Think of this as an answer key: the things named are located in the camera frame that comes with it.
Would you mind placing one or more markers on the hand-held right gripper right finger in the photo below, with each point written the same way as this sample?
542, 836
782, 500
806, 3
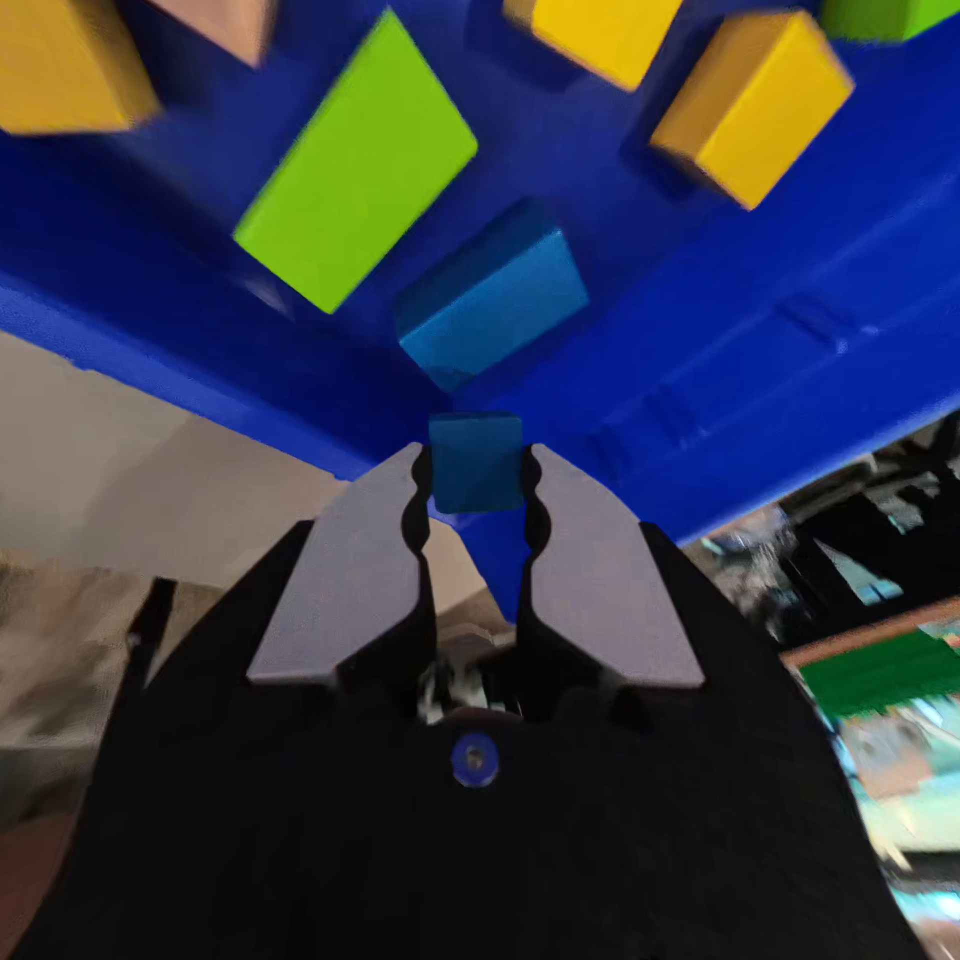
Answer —
608, 593

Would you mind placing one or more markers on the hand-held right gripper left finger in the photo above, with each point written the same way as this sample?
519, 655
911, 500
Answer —
342, 593

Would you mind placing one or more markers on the blue wooden block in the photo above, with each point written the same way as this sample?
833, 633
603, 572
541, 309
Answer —
477, 462

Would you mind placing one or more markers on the blue plastic bin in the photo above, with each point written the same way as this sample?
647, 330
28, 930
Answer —
750, 375

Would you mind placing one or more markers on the pile of coloured wooden blocks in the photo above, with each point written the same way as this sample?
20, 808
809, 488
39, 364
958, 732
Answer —
360, 165

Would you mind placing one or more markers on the grey desk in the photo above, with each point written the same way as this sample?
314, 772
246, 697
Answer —
135, 480

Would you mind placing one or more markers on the green plastic bin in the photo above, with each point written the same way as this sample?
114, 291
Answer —
885, 672

